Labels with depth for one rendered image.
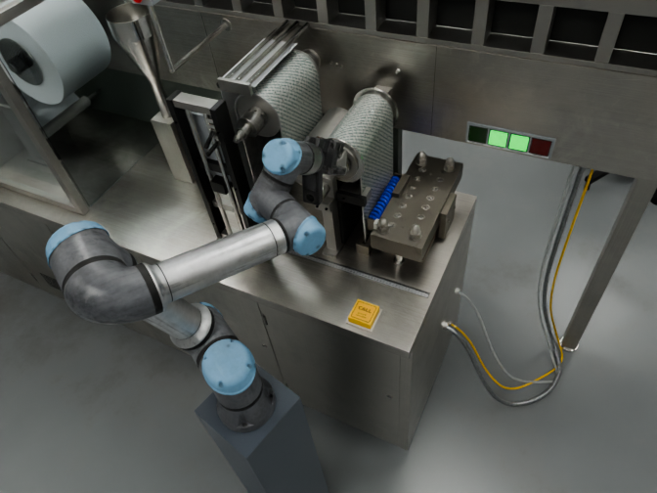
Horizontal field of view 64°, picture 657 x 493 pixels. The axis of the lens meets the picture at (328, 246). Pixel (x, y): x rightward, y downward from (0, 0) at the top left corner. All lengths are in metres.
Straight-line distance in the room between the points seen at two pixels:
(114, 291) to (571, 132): 1.23
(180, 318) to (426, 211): 0.80
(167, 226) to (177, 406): 0.95
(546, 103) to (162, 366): 2.01
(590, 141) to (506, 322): 1.25
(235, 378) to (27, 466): 1.65
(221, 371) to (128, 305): 0.37
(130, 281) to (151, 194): 1.15
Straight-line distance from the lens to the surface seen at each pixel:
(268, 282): 1.64
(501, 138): 1.65
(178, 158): 2.00
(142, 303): 0.95
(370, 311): 1.51
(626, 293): 2.92
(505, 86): 1.56
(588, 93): 1.54
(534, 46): 1.50
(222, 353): 1.26
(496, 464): 2.33
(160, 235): 1.90
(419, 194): 1.67
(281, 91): 1.51
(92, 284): 0.96
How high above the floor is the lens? 2.17
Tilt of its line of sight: 48 degrees down
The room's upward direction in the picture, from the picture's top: 8 degrees counter-clockwise
